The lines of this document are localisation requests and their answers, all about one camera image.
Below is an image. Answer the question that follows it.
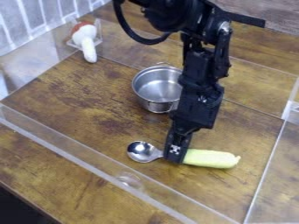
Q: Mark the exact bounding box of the green handled metal spoon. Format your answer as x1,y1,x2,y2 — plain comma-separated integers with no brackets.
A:
127,141,240,169

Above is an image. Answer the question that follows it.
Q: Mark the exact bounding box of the clear acrylic enclosure wall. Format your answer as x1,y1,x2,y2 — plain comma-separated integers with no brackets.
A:
0,103,238,224

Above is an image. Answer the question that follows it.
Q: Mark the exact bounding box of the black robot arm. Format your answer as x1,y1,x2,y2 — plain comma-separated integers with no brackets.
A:
112,0,232,164

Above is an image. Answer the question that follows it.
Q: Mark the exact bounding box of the small steel pot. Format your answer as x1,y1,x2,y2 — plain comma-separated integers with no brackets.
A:
132,65,183,114

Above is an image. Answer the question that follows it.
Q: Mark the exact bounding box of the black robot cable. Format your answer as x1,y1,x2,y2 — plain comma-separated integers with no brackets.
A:
111,0,174,46

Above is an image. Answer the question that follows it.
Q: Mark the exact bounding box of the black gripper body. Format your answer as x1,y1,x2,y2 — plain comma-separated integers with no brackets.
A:
171,78,224,133

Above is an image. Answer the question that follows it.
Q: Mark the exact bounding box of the black bar at back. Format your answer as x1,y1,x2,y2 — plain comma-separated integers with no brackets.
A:
230,13,267,28

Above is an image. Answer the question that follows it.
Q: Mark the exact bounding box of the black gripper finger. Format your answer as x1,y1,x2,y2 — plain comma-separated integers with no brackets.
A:
163,129,192,164

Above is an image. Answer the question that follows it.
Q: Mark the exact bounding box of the red white toy mushroom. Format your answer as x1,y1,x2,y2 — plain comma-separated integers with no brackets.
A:
71,21,97,63

